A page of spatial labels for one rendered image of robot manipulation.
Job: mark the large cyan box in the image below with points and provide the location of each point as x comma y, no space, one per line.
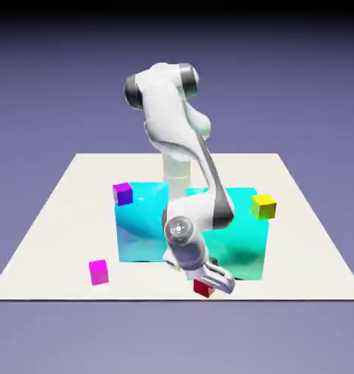
139,228

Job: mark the small red cube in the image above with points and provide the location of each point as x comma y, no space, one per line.
202,288

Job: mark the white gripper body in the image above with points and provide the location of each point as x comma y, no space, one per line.
215,277

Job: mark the small yellow cube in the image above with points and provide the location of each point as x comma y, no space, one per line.
264,206

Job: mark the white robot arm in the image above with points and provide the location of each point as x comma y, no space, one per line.
165,117

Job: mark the small magenta cube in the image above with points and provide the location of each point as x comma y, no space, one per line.
99,272

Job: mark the large turquoise box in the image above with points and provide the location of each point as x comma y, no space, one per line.
241,245

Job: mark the small purple cube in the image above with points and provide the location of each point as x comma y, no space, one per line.
123,194

